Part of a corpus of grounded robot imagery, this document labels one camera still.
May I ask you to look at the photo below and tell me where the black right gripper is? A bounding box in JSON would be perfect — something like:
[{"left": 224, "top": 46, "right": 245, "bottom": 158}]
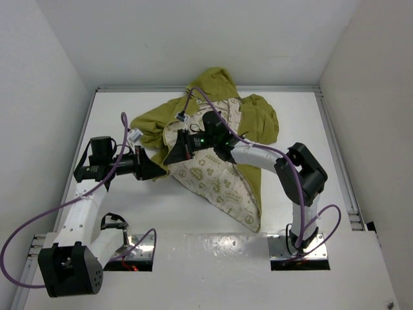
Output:
[{"left": 165, "top": 129, "right": 217, "bottom": 164}]

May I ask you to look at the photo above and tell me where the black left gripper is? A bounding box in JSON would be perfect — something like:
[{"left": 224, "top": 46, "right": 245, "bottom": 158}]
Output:
[{"left": 107, "top": 145, "right": 166, "bottom": 180}]

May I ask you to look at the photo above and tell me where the olive green hooded jacket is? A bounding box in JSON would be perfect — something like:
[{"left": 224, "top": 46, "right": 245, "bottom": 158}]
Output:
[{"left": 130, "top": 67, "right": 279, "bottom": 233}]

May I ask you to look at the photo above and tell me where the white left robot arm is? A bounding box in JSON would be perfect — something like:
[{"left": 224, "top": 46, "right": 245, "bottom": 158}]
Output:
[{"left": 38, "top": 136, "right": 166, "bottom": 298}]

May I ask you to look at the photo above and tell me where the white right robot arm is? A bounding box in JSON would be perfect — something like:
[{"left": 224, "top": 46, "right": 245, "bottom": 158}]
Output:
[{"left": 163, "top": 111, "right": 328, "bottom": 254}]

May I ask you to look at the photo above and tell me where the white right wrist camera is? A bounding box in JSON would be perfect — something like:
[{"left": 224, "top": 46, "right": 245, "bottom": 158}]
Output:
[{"left": 176, "top": 111, "right": 189, "bottom": 123}]

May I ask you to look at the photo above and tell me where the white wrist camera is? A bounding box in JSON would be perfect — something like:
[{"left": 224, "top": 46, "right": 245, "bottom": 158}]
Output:
[
  {"left": 127, "top": 129, "right": 143, "bottom": 145},
  {"left": 176, "top": 111, "right": 189, "bottom": 123}
]

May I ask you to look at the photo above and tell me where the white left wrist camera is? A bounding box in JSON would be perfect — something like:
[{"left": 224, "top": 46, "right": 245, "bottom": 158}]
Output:
[{"left": 127, "top": 129, "right": 143, "bottom": 145}]

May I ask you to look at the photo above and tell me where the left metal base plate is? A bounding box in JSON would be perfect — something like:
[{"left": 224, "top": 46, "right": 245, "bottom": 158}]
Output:
[{"left": 103, "top": 231, "right": 157, "bottom": 272}]

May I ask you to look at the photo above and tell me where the metal base plate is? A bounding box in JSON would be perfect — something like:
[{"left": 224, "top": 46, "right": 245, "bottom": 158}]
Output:
[
  {"left": 103, "top": 231, "right": 157, "bottom": 272},
  {"left": 267, "top": 234, "right": 330, "bottom": 271}
]

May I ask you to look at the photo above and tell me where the aluminium table frame rail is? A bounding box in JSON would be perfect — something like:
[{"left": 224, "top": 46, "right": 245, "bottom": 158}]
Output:
[{"left": 96, "top": 85, "right": 325, "bottom": 94}]

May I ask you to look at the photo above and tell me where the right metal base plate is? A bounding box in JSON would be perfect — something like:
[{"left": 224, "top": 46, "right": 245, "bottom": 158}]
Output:
[{"left": 267, "top": 234, "right": 330, "bottom": 271}]

